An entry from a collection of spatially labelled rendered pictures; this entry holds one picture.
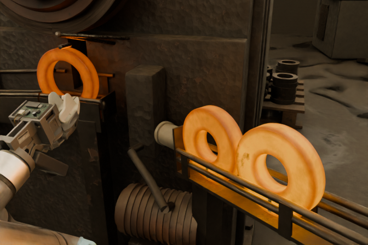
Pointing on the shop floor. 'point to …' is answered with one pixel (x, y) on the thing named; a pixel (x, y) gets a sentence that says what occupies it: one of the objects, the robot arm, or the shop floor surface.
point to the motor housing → (155, 217)
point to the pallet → (284, 94)
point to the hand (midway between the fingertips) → (74, 103)
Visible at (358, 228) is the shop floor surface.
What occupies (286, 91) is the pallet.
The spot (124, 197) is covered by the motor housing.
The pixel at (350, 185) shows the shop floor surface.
